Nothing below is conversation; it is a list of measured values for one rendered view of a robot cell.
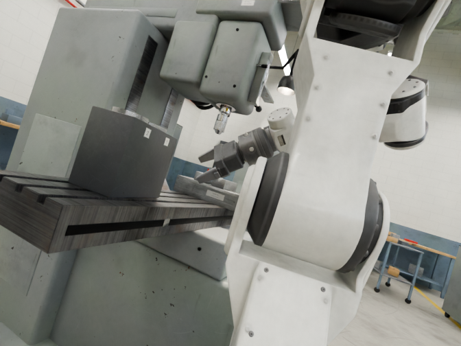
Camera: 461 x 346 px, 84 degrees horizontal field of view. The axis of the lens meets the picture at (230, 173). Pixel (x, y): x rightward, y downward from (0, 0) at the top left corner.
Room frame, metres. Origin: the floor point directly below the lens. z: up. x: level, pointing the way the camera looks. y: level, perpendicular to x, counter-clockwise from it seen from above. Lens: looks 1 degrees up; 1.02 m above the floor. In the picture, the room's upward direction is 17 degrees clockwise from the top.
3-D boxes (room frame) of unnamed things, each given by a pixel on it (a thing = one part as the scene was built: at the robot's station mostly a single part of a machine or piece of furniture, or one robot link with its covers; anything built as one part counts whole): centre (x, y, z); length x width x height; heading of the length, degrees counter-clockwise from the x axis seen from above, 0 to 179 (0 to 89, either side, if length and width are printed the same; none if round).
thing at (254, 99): (1.02, 0.00, 1.45); 0.04 x 0.04 x 0.21; 68
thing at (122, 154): (0.68, 0.27, 1.01); 0.22 x 0.12 x 0.20; 166
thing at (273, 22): (1.07, 0.14, 1.68); 0.34 x 0.24 x 0.10; 68
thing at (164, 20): (1.24, 0.56, 1.66); 0.80 x 0.23 x 0.20; 68
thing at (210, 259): (1.06, 0.10, 0.77); 0.50 x 0.35 x 0.12; 68
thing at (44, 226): (1.02, 0.11, 0.87); 1.24 x 0.23 x 0.08; 158
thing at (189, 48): (1.13, 0.28, 1.47); 0.24 x 0.19 x 0.26; 158
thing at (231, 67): (1.06, 0.10, 1.47); 0.21 x 0.19 x 0.32; 158
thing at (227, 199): (1.14, 0.03, 0.96); 0.35 x 0.15 x 0.11; 69
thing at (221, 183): (1.13, 0.01, 1.00); 0.15 x 0.06 x 0.04; 159
